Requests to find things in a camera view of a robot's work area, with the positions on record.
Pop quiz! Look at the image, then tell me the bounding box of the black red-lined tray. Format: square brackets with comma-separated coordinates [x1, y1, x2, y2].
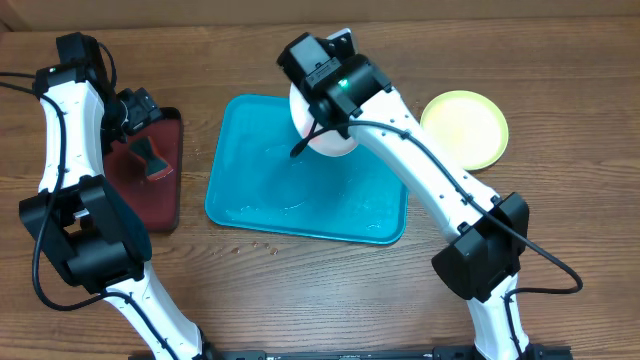
[104, 107, 184, 233]

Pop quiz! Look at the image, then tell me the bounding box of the teal plastic tray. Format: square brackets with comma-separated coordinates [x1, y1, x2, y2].
[204, 94, 408, 246]

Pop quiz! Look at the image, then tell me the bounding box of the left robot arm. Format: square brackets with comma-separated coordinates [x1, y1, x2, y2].
[19, 32, 218, 359]

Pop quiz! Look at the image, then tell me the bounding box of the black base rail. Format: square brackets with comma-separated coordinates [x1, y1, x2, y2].
[127, 344, 574, 360]

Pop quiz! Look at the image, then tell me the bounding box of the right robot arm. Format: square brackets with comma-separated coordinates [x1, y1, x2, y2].
[277, 30, 529, 359]

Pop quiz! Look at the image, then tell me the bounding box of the green plate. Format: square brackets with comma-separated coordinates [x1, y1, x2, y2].
[420, 90, 509, 171]

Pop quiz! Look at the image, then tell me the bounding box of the white plate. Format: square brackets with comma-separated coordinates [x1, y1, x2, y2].
[289, 28, 357, 157]

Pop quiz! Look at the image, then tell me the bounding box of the red sponge with dark scourer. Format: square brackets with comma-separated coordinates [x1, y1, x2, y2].
[129, 136, 173, 181]

